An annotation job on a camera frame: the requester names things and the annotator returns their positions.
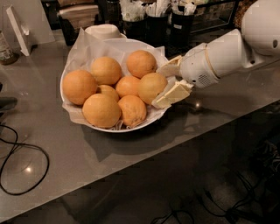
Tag small white cup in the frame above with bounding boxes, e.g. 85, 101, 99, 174
85, 24, 126, 40

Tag black condiment holder right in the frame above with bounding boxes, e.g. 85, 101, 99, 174
170, 3, 194, 47

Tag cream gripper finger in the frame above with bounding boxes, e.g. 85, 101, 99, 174
151, 80, 193, 109
157, 55, 182, 77

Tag brown bottle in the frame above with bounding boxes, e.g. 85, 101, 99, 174
0, 31, 17, 65

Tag large white bowl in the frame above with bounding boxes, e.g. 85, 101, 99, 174
59, 38, 177, 134

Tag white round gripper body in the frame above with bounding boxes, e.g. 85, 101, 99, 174
179, 43, 220, 88

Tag black condiment holder left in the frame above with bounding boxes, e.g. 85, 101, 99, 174
120, 0, 146, 40

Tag white paper bowl liner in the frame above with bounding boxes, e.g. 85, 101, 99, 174
60, 27, 176, 130

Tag black cables on floor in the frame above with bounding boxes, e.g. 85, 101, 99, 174
150, 139, 280, 224

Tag white stand sign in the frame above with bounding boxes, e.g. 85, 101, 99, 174
6, 5, 32, 56

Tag orange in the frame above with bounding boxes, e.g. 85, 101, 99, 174
115, 75, 140, 97
126, 50, 157, 78
90, 57, 122, 85
138, 73, 168, 105
62, 70, 98, 105
118, 95, 147, 128
82, 94, 122, 128

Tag black condiment holder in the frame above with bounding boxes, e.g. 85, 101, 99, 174
170, 3, 194, 47
120, 0, 146, 40
146, 0, 168, 46

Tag black cable on table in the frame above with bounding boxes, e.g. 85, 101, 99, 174
0, 124, 50, 197

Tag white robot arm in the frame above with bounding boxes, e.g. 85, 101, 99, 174
151, 0, 280, 109

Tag black condiment holder middle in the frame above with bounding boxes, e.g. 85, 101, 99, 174
146, 0, 168, 46

